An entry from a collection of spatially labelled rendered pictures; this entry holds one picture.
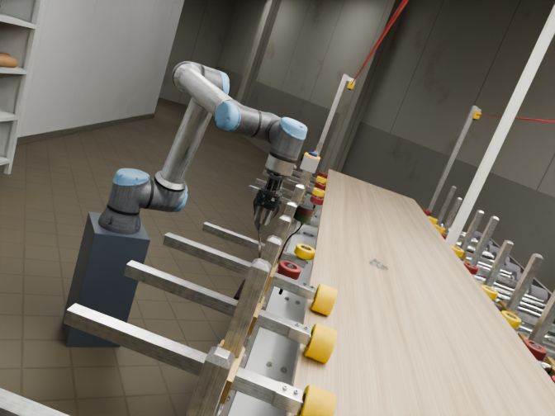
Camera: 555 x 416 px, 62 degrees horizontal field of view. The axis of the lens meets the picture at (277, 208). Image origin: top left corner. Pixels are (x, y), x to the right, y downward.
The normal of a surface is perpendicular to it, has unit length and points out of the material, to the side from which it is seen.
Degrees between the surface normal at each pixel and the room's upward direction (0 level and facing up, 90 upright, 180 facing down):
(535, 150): 90
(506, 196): 90
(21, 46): 90
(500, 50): 90
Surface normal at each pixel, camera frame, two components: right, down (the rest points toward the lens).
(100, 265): 0.43, 0.38
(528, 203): -0.84, -0.15
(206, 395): -0.13, 0.22
